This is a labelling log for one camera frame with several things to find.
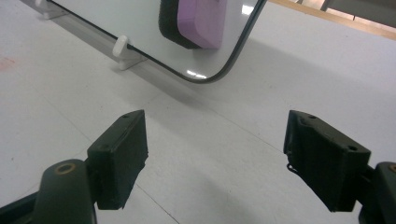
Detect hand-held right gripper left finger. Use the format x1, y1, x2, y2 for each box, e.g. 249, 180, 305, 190
86, 109, 149, 211

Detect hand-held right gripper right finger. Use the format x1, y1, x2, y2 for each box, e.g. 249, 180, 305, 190
283, 109, 372, 213

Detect purple whiteboard eraser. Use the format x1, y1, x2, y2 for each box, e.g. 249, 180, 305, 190
158, 0, 228, 50

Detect white whiteboard foot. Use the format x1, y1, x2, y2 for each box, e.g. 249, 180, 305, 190
35, 0, 68, 21
111, 35, 148, 71

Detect white magnetic whiteboard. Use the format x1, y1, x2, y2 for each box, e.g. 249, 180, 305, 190
46, 0, 268, 84

